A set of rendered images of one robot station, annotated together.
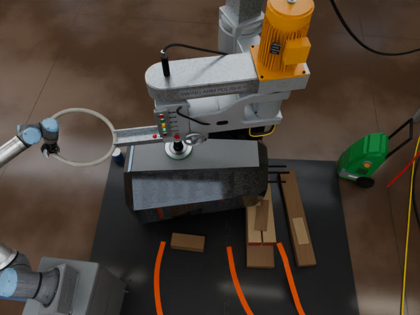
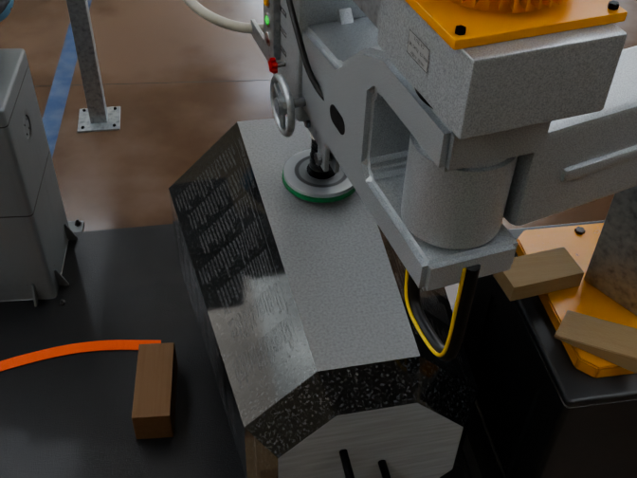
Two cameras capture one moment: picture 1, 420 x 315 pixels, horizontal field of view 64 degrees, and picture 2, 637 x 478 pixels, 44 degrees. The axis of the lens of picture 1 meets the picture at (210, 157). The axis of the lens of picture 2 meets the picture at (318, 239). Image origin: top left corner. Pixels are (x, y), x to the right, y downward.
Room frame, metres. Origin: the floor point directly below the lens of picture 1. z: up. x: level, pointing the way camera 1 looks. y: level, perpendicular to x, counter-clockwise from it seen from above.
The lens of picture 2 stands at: (0.98, -1.45, 2.22)
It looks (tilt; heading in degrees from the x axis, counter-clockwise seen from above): 42 degrees down; 77
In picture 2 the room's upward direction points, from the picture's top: 2 degrees clockwise
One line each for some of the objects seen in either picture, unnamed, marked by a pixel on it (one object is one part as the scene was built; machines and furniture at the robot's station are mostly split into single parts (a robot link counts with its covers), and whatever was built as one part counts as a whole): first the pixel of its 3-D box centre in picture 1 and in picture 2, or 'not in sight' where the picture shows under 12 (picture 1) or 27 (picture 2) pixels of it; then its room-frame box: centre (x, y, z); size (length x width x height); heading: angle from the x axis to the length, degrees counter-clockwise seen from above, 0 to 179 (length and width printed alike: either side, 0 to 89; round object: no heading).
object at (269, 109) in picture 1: (267, 99); (457, 177); (1.48, -0.40, 1.34); 0.19 x 0.19 x 0.20
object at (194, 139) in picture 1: (193, 135); (296, 102); (1.28, 0.12, 1.19); 0.15 x 0.10 x 0.15; 99
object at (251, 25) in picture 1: (240, 34); not in sight; (2.11, -0.24, 1.36); 0.35 x 0.35 x 0.41
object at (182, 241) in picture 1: (188, 242); (155, 389); (0.84, 0.20, 0.07); 0.30 x 0.12 x 0.12; 83
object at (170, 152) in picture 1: (178, 147); (321, 172); (1.39, 0.25, 0.87); 0.21 x 0.21 x 0.01
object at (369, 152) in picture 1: (370, 150); not in sight; (1.62, -1.52, 0.43); 0.35 x 0.35 x 0.87; 72
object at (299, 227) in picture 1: (300, 230); not in sight; (0.94, -0.84, 0.10); 0.25 x 0.10 x 0.01; 7
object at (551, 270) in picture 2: not in sight; (537, 273); (1.86, -0.18, 0.81); 0.20 x 0.10 x 0.05; 5
